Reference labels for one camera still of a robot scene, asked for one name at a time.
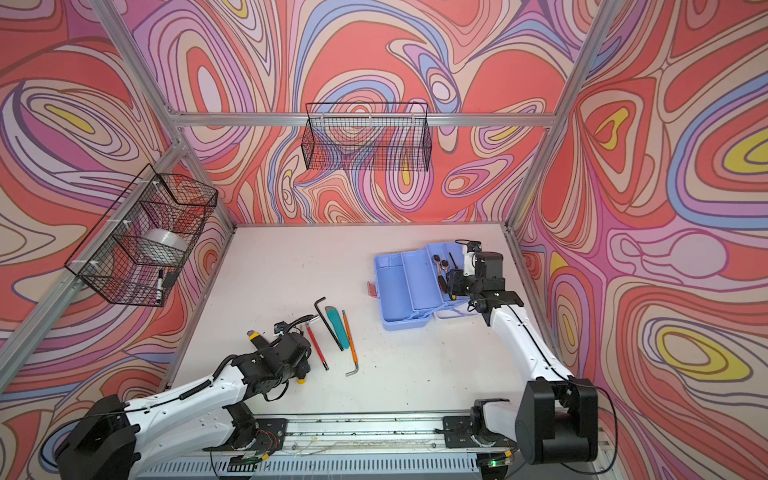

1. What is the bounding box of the red handled screwdriver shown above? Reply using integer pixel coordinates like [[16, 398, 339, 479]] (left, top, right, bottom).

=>
[[304, 323, 330, 371]]

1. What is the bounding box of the white and blue tool box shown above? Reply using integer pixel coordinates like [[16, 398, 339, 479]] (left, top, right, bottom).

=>
[[373, 242, 472, 331]]

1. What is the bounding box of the black hex key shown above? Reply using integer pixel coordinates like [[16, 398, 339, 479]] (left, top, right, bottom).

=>
[[313, 296, 344, 352]]

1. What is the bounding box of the teal utility knife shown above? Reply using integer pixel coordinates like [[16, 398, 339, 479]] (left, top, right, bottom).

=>
[[325, 306, 350, 350]]

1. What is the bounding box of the orange handled screwdriver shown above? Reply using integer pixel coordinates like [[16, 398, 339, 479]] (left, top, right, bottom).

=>
[[342, 310, 359, 364]]

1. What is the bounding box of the black red ratchet wrench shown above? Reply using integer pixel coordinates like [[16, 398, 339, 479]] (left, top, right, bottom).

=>
[[433, 254, 449, 295]]

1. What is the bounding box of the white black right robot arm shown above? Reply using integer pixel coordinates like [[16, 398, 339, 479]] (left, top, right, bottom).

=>
[[447, 243, 599, 465]]

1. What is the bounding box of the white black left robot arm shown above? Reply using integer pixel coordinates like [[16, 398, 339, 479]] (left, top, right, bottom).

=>
[[53, 332, 312, 479]]

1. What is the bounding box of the black marker pen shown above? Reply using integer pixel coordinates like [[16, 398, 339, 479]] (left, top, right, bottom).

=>
[[155, 269, 164, 306]]

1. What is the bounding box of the silver tape roll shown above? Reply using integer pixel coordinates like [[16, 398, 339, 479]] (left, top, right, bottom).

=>
[[142, 228, 188, 251]]

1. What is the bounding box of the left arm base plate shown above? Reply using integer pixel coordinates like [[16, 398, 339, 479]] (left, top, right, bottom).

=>
[[222, 417, 288, 453]]

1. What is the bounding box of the aluminium front rail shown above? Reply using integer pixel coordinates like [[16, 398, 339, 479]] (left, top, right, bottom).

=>
[[167, 410, 613, 463]]

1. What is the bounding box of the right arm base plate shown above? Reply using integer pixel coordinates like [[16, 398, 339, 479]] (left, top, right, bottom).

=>
[[434, 415, 516, 449]]

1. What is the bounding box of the black wire basket left wall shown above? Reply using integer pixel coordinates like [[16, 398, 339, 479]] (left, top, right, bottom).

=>
[[65, 165, 218, 307]]

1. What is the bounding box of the black wire basket wall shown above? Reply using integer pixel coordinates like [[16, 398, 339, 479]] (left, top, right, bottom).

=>
[[301, 101, 432, 172], [65, 165, 218, 307]]

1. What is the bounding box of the black wire basket back wall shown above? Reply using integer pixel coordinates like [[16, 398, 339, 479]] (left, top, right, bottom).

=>
[[301, 101, 432, 172]]

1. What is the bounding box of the aluminium corner frame post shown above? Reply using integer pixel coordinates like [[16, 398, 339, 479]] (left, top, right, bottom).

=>
[[505, 0, 625, 232]]

